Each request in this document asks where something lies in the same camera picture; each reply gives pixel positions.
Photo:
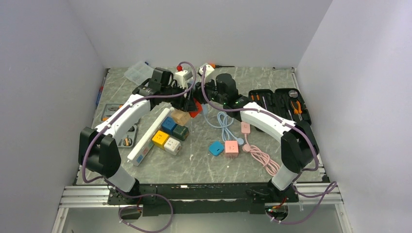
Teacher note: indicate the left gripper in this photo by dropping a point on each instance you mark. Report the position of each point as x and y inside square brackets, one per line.
[186, 104]

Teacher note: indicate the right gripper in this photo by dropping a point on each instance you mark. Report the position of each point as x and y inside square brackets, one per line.
[198, 93]

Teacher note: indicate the clear plastic organizer box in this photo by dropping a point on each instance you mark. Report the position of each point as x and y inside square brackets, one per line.
[139, 72]

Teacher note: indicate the light blue power strip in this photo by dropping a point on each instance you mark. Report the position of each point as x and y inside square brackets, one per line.
[224, 124]

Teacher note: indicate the beige cube socket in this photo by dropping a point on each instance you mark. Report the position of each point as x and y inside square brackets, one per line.
[181, 118]

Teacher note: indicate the blue cube socket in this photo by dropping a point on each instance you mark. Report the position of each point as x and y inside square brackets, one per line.
[168, 125]

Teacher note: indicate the dark green cube socket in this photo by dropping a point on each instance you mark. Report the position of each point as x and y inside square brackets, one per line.
[180, 132]

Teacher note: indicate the yellow cube socket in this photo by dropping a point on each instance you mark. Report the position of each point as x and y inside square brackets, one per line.
[160, 138]

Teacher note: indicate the light blue plug adapter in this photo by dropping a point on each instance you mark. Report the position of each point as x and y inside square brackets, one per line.
[216, 148]

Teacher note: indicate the pink cube socket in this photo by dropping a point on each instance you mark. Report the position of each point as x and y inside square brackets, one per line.
[231, 149]

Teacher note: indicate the white cube socket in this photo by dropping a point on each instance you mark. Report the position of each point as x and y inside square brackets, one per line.
[172, 146]

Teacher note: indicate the grey tool tray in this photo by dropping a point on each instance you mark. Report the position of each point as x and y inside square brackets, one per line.
[128, 140]

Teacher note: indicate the black tool case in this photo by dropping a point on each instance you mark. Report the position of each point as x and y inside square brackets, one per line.
[287, 103]

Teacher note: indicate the white power strip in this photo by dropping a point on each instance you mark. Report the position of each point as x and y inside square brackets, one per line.
[144, 145]

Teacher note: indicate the pink power strip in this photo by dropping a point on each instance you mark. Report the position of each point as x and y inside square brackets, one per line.
[267, 162]

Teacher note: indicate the red cube socket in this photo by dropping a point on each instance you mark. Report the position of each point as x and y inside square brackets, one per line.
[198, 110]

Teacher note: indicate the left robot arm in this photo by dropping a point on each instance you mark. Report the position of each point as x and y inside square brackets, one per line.
[98, 147]

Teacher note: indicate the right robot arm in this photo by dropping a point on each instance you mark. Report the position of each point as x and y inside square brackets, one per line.
[299, 149]

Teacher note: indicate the blue red pen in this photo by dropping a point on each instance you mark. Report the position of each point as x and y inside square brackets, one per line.
[100, 92]

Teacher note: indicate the orange handled screwdriver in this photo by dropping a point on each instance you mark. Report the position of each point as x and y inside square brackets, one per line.
[215, 66]

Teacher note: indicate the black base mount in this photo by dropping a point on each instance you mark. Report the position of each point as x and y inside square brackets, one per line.
[199, 198]

